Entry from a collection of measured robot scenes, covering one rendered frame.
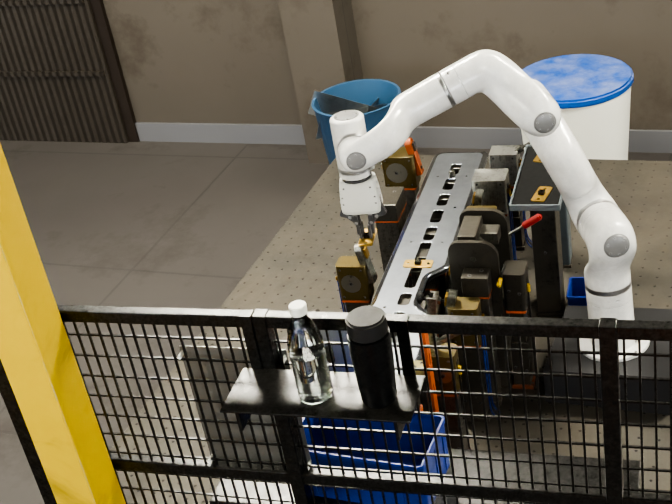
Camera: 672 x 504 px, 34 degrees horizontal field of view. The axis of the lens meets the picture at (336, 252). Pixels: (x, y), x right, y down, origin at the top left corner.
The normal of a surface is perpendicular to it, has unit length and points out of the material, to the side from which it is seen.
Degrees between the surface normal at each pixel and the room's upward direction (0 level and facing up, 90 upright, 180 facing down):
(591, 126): 94
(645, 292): 0
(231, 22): 90
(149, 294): 0
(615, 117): 94
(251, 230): 0
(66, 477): 90
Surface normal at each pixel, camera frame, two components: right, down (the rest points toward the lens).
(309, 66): -0.36, 0.53
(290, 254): -0.16, -0.85
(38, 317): 0.95, 0.01
